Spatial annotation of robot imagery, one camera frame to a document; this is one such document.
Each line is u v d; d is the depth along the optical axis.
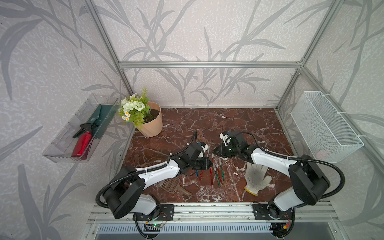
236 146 0.68
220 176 0.87
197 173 0.87
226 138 0.79
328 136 0.62
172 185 0.83
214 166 0.89
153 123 0.89
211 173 0.87
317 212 0.76
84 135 0.62
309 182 0.44
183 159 0.65
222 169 0.89
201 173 0.87
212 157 0.85
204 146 0.79
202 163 0.74
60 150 0.58
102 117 0.72
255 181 0.83
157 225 0.70
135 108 0.79
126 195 0.42
